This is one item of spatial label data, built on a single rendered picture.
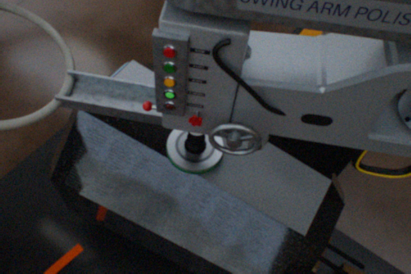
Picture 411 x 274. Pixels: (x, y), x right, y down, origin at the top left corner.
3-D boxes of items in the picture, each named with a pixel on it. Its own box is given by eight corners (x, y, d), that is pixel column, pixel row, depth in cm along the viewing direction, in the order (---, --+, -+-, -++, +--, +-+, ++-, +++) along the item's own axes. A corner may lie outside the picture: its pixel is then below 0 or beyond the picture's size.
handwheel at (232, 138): (257, 133, 115) (268, 104, 103) (255, 162, 109) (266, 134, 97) (210, 126, 115) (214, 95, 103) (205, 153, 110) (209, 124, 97)
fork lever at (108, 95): (268, 106, 130) (272, 97, 126) (265, 154, 119) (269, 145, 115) (74, 71, 131) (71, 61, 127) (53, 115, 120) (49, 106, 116)
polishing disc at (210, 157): (158, 133, 143) (158, 131, 142) (209, 117, 149) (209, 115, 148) (178, 179, 132) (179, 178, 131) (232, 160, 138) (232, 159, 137)
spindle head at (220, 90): (279, 97, 127) (323, -18, 90) (276, 153, 115) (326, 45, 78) (175, 81, 129) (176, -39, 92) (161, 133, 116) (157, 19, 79)
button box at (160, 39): (185, 109, 105) (189, 32, 82) (183, 117, 104) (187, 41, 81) (158, 104, 106) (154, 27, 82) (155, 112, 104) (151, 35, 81)
